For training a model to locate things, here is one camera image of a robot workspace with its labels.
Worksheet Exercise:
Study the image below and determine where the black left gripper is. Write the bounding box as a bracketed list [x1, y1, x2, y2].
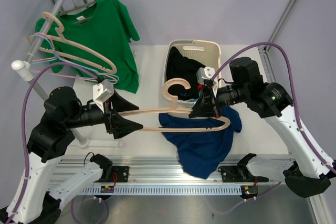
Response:
[65, 87, 143, 137]

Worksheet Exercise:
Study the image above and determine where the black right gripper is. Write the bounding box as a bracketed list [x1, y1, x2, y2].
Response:
[189, 84, 249, 118]

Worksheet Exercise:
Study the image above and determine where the beige wooden hanger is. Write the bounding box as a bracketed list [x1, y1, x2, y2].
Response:
[41, 12, 117, 74]
[119, 78, 230, 133]
[29, 33, 106, 70]

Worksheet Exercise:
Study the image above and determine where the blue wire hanger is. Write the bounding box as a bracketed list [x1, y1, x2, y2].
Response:
[33, 33, 120, 84]

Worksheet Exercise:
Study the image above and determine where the navy blue t shirt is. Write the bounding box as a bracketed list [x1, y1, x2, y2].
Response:
[162, 107, 243, 179]

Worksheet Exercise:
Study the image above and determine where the black t shirt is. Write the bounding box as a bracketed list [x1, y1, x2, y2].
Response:
[166, 47, 205, 101]

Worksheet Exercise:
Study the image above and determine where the green t shirt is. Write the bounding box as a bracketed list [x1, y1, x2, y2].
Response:
[35, 0, 140, 93]

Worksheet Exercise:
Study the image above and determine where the beige wooden hanger front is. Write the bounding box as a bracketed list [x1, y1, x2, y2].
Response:
[29, 33, 106, 70]

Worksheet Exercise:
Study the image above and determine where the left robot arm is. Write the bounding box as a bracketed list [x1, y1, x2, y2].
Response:
[1, 87, 143, 223]

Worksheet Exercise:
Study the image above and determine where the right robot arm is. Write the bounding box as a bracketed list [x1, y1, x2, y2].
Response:
[189, 57, 335, 198]

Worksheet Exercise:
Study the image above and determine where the cream plastic laundry basket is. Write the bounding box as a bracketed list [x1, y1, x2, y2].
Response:
[163, 40, 221, 109]

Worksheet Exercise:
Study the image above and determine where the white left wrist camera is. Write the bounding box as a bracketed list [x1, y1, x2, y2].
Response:
[92, 80, 114, 112]

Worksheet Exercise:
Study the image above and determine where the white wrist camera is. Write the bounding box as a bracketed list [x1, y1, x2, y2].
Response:
[196, 67, 218, 96]
[92, 80, 114, 112]

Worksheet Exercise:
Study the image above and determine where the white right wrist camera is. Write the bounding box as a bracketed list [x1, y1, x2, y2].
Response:
[196, 67, 218, 96]

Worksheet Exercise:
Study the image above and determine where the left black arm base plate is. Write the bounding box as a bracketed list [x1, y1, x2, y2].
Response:
[105, 166, 130, 183]

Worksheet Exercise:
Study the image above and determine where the aluminium mounting rail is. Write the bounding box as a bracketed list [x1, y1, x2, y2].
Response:
[52, 155, 316, 186]

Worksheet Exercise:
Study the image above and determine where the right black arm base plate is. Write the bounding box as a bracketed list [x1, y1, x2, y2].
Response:
[217, 165, 269, 183]

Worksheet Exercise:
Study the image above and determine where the white slotted cable duct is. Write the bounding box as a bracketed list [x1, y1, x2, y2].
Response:
[79, 185, 242, 196]

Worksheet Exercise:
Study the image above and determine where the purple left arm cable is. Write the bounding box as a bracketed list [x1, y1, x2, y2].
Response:
[4, 62, 103, 222]

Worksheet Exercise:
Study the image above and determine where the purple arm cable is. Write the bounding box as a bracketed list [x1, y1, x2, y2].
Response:
[211, 41, 336, 167]
[4, 62, 103, 222]

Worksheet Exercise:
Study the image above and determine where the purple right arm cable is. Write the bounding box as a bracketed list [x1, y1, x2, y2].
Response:
[211, 41, 336, 167]

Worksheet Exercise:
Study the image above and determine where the grey metal clothes rail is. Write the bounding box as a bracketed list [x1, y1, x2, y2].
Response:
[11, 0, 87, 143]

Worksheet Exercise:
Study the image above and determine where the aluminium frame post right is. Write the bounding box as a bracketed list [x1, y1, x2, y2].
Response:
[268, 0, 299, 43]

